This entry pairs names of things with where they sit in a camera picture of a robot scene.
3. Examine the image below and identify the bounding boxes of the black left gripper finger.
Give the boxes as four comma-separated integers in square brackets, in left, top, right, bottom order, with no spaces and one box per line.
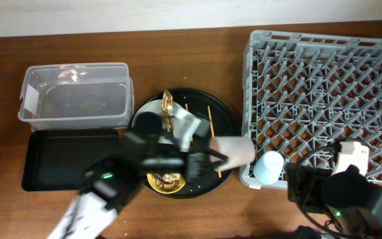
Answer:
[207,148,228,159]
[207,159,227,171]

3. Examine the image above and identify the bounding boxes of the pink cup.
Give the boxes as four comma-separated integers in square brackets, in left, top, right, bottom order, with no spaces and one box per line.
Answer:
[210,136,256,171]

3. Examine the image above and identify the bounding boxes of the yellow bowl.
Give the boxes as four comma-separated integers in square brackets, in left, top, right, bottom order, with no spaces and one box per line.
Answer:
[147,173,186,195]

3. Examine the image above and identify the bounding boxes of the light blue cup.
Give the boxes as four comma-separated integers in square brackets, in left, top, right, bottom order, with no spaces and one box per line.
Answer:
[253,151,284,185]

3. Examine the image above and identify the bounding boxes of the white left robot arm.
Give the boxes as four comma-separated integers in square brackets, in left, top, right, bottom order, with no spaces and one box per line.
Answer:
[49,112,229,238]

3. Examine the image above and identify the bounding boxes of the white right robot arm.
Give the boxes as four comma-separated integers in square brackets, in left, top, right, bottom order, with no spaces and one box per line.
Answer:
[285,163,382,238]

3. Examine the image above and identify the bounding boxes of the grey dishwasher rack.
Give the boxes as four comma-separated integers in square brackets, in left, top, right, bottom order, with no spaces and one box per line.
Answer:
[241,31,382,186]

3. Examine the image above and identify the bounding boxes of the food scraps in bowl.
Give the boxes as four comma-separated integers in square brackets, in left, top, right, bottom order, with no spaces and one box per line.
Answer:
[152,173,181,187]

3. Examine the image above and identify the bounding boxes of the right wooden chopstick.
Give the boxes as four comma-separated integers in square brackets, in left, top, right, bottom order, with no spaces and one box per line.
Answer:
[207,106,222,178]

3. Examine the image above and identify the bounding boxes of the grey plate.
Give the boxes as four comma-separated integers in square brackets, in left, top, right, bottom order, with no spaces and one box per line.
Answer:
[131,100,184,144]

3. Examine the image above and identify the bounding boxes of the round black tray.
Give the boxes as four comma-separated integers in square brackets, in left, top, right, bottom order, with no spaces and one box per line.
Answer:
[125,88,241,199]

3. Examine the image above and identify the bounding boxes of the gold snack wrapper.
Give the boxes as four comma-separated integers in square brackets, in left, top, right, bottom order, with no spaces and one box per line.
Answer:
[161,90,174,133]

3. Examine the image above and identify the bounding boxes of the clear plastic bin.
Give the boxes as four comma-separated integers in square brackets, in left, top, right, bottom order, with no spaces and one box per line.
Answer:
[18,62,135,129]

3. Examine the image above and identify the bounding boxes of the black rectangular tray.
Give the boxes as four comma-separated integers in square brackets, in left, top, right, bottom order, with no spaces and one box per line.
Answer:
[21,129,119,191]

